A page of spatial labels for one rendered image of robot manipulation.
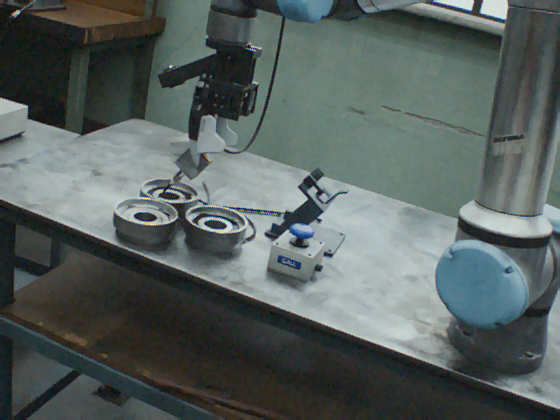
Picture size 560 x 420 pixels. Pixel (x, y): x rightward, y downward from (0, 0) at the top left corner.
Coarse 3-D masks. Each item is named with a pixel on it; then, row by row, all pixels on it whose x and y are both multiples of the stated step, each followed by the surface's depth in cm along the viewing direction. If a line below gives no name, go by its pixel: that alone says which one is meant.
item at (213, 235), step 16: (192, 208) 118; (208, 208) 120; (224, 208) 120; (192, 224) 112; (208, 224) 118; (224, 224) 118; (240, 224) 118; (192, 240) 114; (208, 240) 112; (224, 240) 112; (240, 240) 114
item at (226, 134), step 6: (210, 114) 114; (216, 120) 115; (222, 120) 114; (216, 126) 115; (222, 126) 115; (216, 132) 115; (222, 132) 115; (228, 132) 115; (222, 138) 116; (228, 138) 115; (234, 138) 115; (228, 144) 116; (234, 144) 115
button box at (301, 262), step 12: (276, 240) 111; (288, 240) 112; (312, 240) 114; (276, 252) 110; (288, 252) 109; (300, 252) 109; (312, 252) 110; (276, 264) 111; (288, 264) 110; (300, 264) 109; (312, 264) 109; (300, 276) 110
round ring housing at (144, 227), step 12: (120, 204) 114; (132, 204) 117; (144, 204) 118; (156, 204) 118; (168, 204) 117; (120, 216) 109; (132, 216) 113; (144, 216) 116; (156, 216) 115; (168, 216) 116; (120, 228) 110; (132, 228) 109; (144, 228) 109; (156, 228) 109; (168, 228) 111; (132, 240) 110; (144, 240) 110; (156, 240) 111
